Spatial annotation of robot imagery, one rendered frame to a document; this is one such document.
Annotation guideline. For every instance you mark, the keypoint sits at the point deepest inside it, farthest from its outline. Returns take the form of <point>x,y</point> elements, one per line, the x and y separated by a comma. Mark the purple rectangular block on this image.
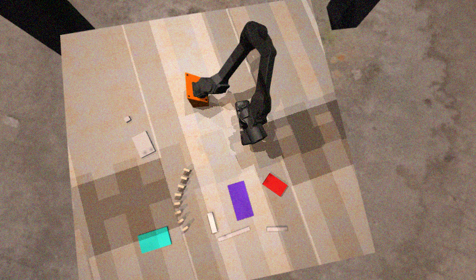
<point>240,200</point>

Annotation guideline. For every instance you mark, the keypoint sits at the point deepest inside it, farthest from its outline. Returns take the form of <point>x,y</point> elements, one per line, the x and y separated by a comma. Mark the turquoise rectangular block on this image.
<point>154,239</point>

